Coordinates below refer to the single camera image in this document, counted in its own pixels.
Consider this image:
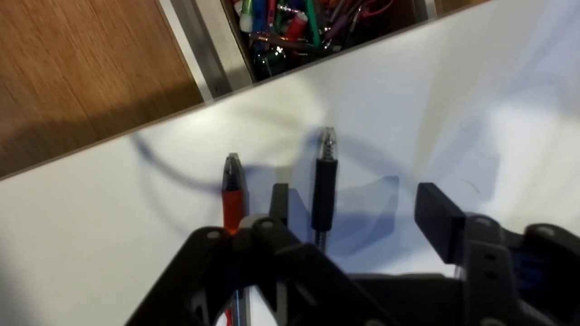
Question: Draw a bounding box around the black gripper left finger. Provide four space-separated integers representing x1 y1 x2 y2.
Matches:
269 182 291 224

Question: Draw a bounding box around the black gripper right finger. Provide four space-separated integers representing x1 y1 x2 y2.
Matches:
416 182 467 264

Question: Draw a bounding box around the black pen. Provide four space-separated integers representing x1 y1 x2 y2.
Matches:
312 126 340 249

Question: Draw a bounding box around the red pen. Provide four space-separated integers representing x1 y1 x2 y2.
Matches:
222 151 249 326

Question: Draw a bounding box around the open white drawer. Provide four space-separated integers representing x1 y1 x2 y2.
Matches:
158 0 492 102

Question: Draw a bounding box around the pile of pens in drawer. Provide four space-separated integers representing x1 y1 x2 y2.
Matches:
225 0 421 79

